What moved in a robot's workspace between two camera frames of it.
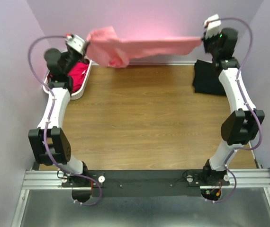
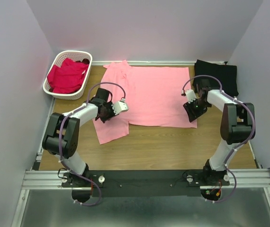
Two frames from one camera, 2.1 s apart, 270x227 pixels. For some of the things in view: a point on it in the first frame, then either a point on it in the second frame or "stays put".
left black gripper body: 71,59 → 108,113
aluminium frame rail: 50,179 stays put
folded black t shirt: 206,79 stays put
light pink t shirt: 104,48 → 155,96
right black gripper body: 210,45 → 197,108
